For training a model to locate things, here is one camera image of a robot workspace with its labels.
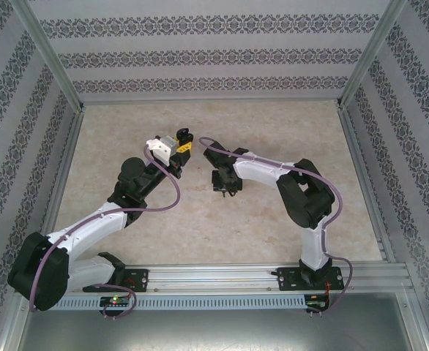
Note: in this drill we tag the circuit board with green light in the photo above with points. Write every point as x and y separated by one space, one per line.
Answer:
115 301

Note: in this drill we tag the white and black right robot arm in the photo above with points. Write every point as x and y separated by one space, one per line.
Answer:
258 170

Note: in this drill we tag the aluminium mounting rail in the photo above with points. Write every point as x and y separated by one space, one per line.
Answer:
214 278

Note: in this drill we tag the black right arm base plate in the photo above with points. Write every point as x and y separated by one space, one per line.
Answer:
284 279

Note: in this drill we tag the small circuit board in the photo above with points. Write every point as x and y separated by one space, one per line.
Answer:
317 305

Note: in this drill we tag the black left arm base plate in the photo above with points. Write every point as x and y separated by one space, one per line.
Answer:
137 279

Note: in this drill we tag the aluminium side frame bar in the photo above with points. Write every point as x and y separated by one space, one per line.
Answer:
71 139
364 183

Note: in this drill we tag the grey metal sheet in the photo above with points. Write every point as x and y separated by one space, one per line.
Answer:
214 332

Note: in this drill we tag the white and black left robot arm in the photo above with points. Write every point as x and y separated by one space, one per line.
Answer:
90 226

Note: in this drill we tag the aluminium frame post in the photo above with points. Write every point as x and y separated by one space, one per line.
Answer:
56 62
369 55

